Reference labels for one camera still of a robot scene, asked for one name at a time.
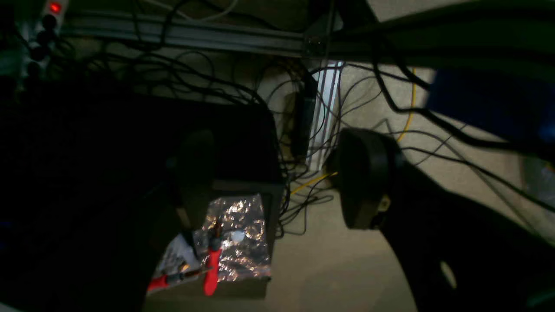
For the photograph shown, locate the white power strip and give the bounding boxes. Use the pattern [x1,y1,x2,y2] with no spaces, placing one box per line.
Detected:
[16,0,71,81]

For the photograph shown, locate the silver foil sheet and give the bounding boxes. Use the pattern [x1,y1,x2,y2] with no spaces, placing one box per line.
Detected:
[193,194,271,282]

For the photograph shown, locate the aluminium table leg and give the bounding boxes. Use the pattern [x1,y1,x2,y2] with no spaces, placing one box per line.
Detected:
[305,61,345,171]

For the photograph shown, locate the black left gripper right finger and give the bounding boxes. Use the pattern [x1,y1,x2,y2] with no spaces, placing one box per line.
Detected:
[336,128,555,312]

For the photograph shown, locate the yellow cable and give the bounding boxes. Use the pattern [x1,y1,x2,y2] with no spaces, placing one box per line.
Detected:
[290,68,418,195]

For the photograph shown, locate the aluminium frame rail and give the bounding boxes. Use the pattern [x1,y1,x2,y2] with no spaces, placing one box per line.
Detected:
[62,16,306,58]

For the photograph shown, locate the red handled tool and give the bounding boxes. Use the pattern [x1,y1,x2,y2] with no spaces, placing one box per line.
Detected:
[203,221,222,296]

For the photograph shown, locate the red handled pliers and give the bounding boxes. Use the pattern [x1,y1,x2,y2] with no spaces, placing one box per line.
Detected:
[147,266,212,293]

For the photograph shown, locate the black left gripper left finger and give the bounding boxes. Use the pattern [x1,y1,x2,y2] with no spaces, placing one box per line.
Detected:
[1,131,215,312]

